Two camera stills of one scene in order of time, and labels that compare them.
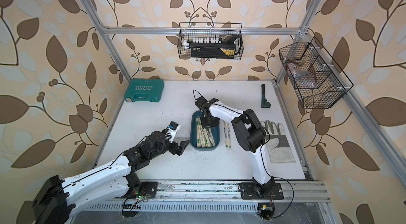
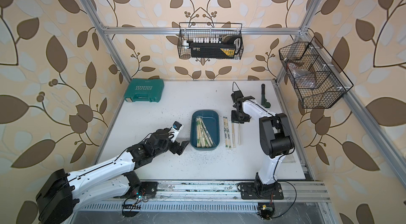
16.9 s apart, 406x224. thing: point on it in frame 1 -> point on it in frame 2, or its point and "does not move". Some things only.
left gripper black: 175,151 does not move
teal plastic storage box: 215,130 does not move
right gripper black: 216,122 -> 234,119
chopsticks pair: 227,134 does not move
